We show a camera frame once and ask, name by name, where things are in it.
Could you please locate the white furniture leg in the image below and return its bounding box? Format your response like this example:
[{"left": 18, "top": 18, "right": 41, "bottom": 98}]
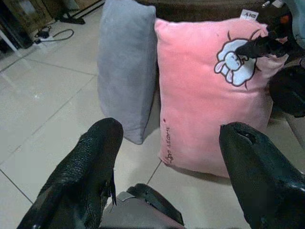
[{"left": 0, "top": 30, "right": 23, "bottom": 58}]

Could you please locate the grey plush pillow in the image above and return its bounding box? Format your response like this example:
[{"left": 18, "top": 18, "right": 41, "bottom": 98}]
[{"left": 96, "top": 0, "right": 158, "bottom": 146}]

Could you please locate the white power strip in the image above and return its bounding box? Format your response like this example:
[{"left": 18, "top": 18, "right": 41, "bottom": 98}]
[{"left": 33, "top": 35, "right": 59, "bottom": 49}]

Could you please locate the pink bunny print pillow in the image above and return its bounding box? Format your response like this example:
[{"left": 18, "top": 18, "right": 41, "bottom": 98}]
[{"left": 153, "top": 9, "right": 275, "bottom": 178}]

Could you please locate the dark brown cabinet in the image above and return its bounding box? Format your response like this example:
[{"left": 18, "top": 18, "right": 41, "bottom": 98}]
[{"left": 0, "top": 0, "right": 56, "bottom": 52}]

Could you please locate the brown round sofa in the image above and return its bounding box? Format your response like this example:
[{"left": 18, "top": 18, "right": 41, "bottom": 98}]
[{"left": 142, "top": 0, "right": 305, "bottom": 175}]

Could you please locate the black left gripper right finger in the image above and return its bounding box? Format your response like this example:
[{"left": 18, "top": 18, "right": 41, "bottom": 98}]
[{"left": 218, "top": 122, "right": 305, "bottom": 229}]

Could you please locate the black metal furniture leg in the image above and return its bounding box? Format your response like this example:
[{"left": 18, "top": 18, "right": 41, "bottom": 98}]
[{"left": 58, "top": 9, "right": 86, "bottom": 25}]

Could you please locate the grey black robot leg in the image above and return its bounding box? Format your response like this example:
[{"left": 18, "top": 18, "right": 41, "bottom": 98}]
[{"left": 100, "top": 183, "right": 185, "bottom": 229}]

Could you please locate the black power cable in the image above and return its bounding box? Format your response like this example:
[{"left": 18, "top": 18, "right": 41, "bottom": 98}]
[{"left": 34, "top": 25, "right": 74, "bottom": 45}]

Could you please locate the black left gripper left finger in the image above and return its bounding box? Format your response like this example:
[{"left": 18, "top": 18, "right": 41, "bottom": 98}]
[{"left": 16, "top": 117, "right": 124, "bottom": 229}]

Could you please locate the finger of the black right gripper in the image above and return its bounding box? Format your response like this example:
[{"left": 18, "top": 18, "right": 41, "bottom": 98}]
[
  {"left": 234, "top": 35, "right": 289, "bottom": 59},
  {"left": 269, "top": 65, "right": 305, "bottom": 118}
]

